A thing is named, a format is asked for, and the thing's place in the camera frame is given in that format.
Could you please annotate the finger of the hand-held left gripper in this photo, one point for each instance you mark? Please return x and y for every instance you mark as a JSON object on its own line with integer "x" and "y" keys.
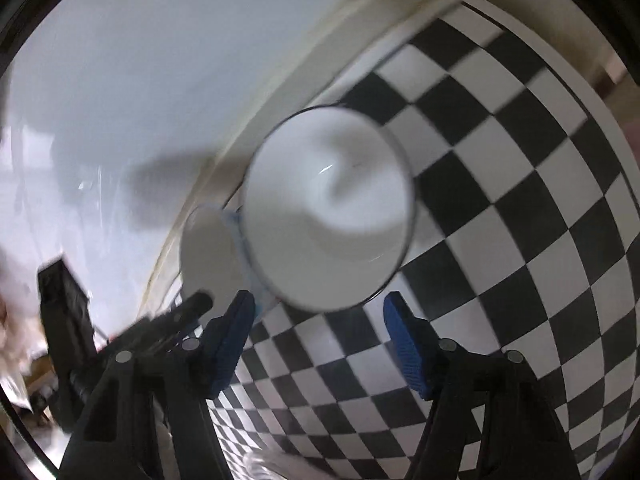
{"x": 170, "y": 322}

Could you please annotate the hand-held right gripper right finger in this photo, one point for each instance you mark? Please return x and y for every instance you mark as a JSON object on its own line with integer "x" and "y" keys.
{"x": 410, "y": 350}

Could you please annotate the white bowl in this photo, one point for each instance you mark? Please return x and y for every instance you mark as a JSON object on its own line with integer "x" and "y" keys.
{"x": 325, "y": 210}

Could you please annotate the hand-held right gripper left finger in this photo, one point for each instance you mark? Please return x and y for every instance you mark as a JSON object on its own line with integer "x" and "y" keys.
{"x": 227, "y": 345}

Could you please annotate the black and white checkered cloth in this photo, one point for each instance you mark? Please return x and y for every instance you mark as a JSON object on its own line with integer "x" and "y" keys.
{"x": 500, "y": 210}

